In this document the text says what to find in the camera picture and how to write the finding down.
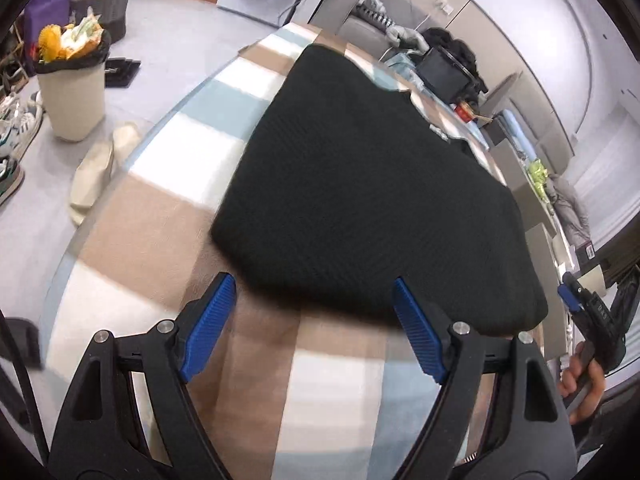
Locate black textured sweater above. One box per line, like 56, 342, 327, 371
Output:
210, 44, 548, 336

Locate pile of black clothes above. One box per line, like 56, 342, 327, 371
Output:
422, 27, 488, 93

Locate person's right hand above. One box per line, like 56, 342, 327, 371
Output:
556, 341, 608, 427

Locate grey bedside cabinet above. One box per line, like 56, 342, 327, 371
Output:
489, 140, 573, 360

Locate checkered table cloth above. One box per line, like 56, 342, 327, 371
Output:
39, 22, 547, 480

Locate yellow green toy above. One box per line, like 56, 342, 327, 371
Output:
526, 158, 549, 204

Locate beige slippers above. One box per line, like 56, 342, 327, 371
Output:
68, 122, 143, 226

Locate bed with grey headboard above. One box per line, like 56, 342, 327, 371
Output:
480, 72, 591, 248

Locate red bowl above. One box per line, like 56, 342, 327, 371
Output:
454, 101, 492, 122

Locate cream trash bin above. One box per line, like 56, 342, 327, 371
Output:
34, 9, 111, 143

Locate white green sneakers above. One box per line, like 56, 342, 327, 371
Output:
0, 91, 44, 205

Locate wooden shoe rack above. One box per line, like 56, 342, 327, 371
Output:
0, 16, 30, 98

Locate grey sofa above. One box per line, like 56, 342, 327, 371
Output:
309, 0, 430, 60

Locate purple bag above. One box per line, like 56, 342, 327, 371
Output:
23, 0, 70, 44

